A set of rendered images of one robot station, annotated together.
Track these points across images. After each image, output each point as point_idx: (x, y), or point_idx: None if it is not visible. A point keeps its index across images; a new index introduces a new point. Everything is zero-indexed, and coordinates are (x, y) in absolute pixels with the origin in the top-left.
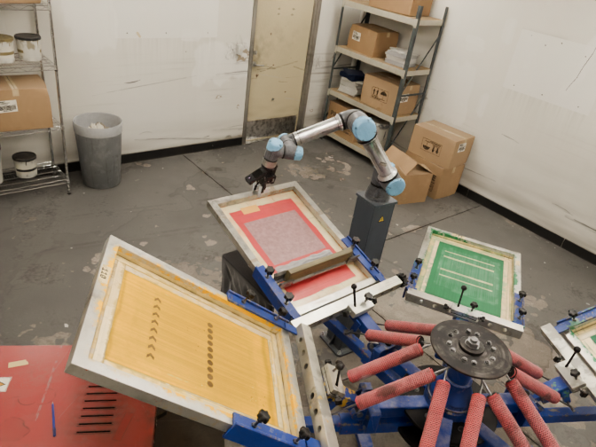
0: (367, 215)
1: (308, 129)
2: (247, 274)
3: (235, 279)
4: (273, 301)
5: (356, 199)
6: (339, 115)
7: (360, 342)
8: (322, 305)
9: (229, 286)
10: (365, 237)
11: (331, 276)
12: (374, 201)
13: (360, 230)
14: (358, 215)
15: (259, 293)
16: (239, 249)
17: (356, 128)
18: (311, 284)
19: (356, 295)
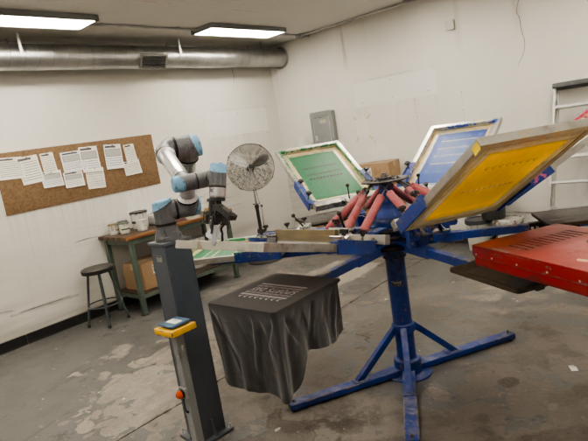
0: (185, 255)
1: (179, 164)
2: (301, 295)
3: (297, 318)
4: (360, 248)
5: (165, 251)
6: (168, 146)
7: (348, 260)
8: None
9: (288, 344)
10: (194, 276)
11: None
12: (181, 237)
13: (185, 276)
14: (176, 265)
15: (326, 286)
16: (316, 249)
17: (199, 143)
18: None
19: None
